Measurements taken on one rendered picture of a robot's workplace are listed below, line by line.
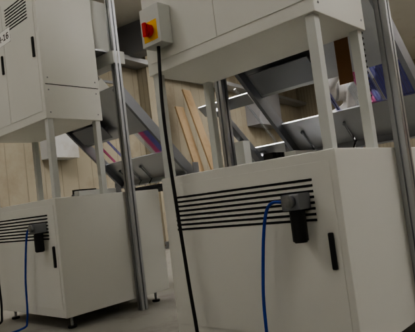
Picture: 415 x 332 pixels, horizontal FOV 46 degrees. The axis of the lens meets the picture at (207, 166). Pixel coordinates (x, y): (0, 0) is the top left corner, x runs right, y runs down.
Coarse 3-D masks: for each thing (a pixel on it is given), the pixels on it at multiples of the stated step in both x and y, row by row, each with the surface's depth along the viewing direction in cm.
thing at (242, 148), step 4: (236, 144) 260; (240, 144) 258; (244, 144) 258; (248, 144) 260; (236, 148) 260; (240, 148) 258; (244, 148) 258; (248, 148) 260; (236, 152) 260; (240, 152) 258; (244, 152) 257; (248, 152) 260; (236, 156) 260; (240, 156) 258; (244, 156) 257; (248, 156) 259; (236, 160) 260; (240, 160) 258; (244, 160) 257; (248, 160) 259; (240, 164) 258
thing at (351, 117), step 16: (336, 112) 218; (352, 112) 214; (384, 112) 207; (288, 128) 238; (304, 128) 233; (336, 128) 226; (352, 128) 222; (384, 128) 214; (304, 144) 242; (320, 144) 238
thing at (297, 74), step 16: (368, 0) 172; (368, 16) 176; (368, 32) 181; (368, 48) 187; (272, 64) 210; (288, 64) 202; (304, 64) 199; (336, 64) 198; (352, 64) 195; (368, 64) 192; (256, 80) 216; (272, 80) 212; (288, 80) 209; (304, 80) 206
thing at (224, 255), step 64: (192, 0) 164; (256, 0) 146; (320, 0) 137; (192, 64) 171; (256, 64) 181; (320, 64) 134; (320, 128) 135; (192, 192) 167; (256, 192) 148; (320, 192) 134; (192, 256) 168; (256, 256) 149; (320, 256) 134; (192, 320) 169; (256, 320) 150; (320, 320) 135
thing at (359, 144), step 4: (412, 132) 208; (380, 136) 218; (384, 136) 217; (388, 136) 215; (392, 136) 214; (412, 136) 206; (356, 140) 226; (360, 140) 224; (364, 140) 223; (380, 140) 216; (384, 140) 215; (388, 140) 214; (392, 140) 213; (340, 144) 231; (344, 144) 230; (348, 144) 228; (352, 144) 226; (356, 144) 224; (360, 144) 223; (364, 144) 221; (316, 148) 240; (320, 148) 238
